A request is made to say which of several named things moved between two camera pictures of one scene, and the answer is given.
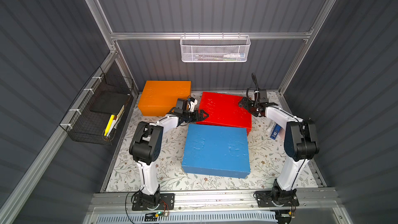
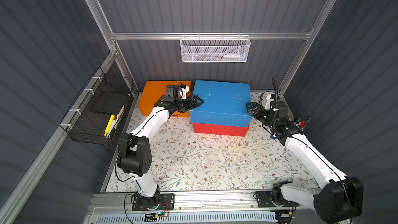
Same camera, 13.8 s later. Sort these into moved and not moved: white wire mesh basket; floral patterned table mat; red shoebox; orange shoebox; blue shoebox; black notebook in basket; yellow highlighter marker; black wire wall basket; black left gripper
Moved: black left gripper; blue shoebox; red shoebox
Not moved: black notebook in basket; orange shoebox; white wire mesh basket; floral patterned table mat; black wire wall basket; yellow highlighter marker
